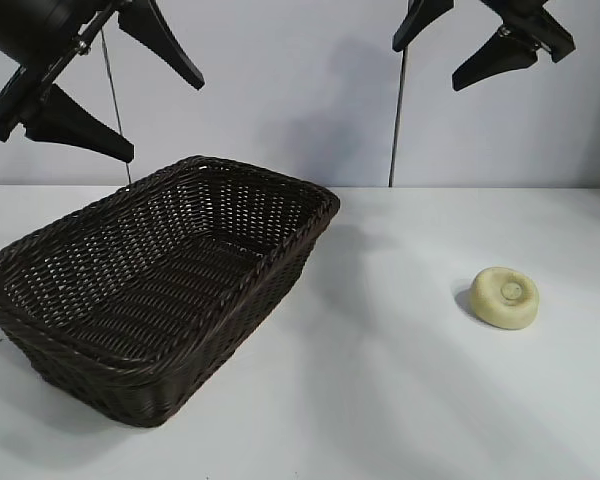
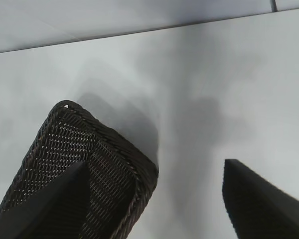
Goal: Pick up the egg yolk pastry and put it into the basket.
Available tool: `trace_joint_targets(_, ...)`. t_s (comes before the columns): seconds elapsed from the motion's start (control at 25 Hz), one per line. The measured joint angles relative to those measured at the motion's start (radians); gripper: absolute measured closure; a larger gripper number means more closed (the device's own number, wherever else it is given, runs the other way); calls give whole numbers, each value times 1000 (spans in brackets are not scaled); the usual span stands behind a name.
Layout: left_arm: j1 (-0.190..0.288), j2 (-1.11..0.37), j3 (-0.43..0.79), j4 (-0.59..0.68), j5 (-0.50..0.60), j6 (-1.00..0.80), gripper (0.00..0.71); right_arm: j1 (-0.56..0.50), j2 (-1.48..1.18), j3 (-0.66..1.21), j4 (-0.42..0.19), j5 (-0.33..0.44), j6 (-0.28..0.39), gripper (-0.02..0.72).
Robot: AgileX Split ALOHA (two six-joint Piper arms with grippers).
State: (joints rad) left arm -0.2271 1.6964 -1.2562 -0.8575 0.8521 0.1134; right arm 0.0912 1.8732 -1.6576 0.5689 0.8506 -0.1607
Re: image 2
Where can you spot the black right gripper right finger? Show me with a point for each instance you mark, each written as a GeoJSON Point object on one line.
{"type": "Point", "coordinates": [259, 206]}

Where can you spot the dark brown woven basket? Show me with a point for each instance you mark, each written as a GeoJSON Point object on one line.
{"type": "Point", "coordinates": [72, 139]}

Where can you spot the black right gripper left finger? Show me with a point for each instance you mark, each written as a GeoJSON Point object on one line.
{"type": "Point", "coordinates": [44, 214]}

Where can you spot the black vertical wall strip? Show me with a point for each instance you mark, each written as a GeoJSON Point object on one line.
{"type": "Point", "coordinates": [273, 5]}

